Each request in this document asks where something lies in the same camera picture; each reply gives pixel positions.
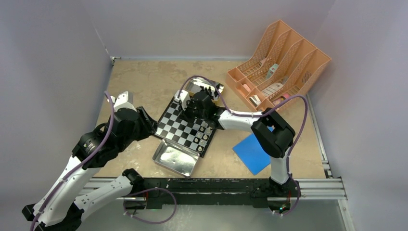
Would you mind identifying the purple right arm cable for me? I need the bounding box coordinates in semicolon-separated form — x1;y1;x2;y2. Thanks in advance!
177;75;309;217

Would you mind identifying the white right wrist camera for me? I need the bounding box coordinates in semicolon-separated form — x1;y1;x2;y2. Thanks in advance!
174;90;190;111

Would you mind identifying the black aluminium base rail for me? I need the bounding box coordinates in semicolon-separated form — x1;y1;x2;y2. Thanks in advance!
73;177;355;231

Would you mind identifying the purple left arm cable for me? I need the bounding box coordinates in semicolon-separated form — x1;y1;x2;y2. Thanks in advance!
30;90;178;231

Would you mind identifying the yellow metal tin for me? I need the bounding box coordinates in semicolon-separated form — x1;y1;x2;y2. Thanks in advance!
184;77;224;102

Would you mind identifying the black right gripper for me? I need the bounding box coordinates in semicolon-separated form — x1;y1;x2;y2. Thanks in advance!
178;99;207;125

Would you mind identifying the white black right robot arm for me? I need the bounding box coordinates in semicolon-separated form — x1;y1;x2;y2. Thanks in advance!
174;90;295;196

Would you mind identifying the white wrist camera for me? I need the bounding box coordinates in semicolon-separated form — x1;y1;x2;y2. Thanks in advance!
107;91;136;112
174;90;190;111

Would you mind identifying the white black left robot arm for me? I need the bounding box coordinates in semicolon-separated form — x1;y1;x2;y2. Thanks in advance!
22;107;157;231

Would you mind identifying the pink desk file organizer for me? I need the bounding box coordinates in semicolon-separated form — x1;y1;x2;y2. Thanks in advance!
226;20;331;111

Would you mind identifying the black chess pieces pile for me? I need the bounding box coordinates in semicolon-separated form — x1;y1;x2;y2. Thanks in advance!
203;86;221;98

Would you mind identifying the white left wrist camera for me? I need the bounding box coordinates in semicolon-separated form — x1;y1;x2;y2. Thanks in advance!
107;91;136;112

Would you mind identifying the blue mat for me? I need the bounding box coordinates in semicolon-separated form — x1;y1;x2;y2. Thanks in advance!
232;134;270;175

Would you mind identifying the black white chess board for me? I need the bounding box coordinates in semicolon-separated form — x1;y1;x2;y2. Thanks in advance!
155;99;216;157

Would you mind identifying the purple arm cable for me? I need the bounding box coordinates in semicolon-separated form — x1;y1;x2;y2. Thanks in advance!
177;75;309;217
30;90;178;231

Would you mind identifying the silver lilac metal tin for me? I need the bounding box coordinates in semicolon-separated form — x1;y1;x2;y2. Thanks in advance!
152;139;199;178

